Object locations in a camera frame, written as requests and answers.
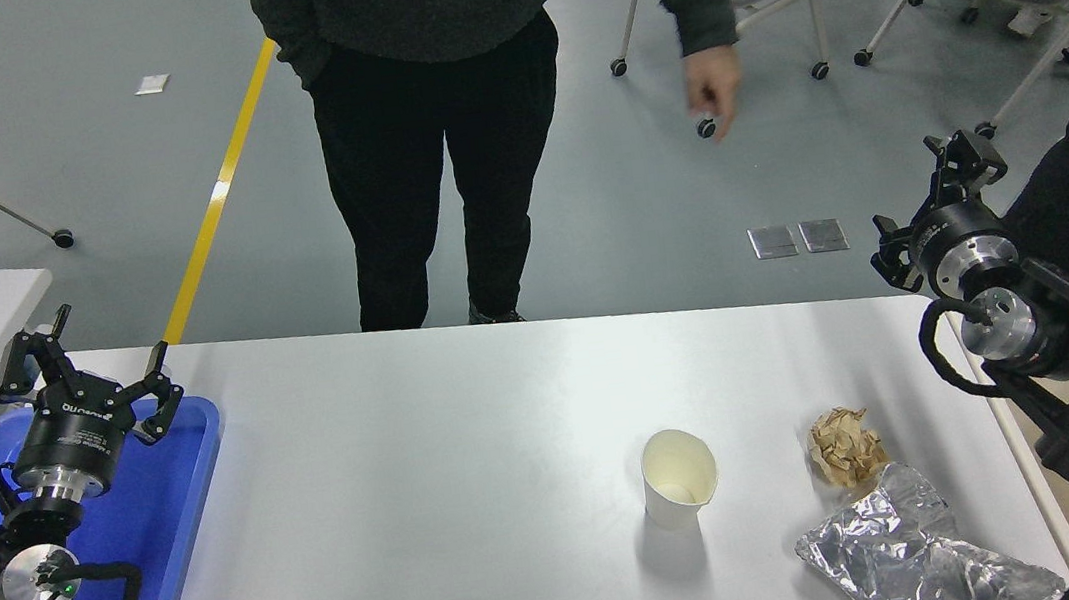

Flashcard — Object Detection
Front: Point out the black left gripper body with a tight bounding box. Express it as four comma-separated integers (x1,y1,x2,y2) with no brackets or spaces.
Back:
3,374,146,489

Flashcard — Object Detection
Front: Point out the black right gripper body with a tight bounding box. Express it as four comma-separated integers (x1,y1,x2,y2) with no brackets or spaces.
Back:
905,198,1010,294

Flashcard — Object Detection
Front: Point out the tan paper ball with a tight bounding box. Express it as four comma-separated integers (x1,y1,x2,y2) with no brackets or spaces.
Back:
802,401,894,495

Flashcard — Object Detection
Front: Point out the silver foil tray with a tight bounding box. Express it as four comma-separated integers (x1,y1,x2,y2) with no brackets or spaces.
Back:
785,443,1069,600

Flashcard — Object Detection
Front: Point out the white paper cup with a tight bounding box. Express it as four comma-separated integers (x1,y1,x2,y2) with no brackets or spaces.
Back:
636,424,725,534

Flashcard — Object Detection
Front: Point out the person's left hand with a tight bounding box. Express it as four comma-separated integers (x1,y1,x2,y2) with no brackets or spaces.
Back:
679,43,752,145

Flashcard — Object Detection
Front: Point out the metal floor outlet cover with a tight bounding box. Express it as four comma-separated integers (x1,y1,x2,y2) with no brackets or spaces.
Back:
748,223,799,261
797,216,850,255

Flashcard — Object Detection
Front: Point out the yellow floor tape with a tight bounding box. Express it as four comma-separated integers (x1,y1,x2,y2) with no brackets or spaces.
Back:
130,36,310,347

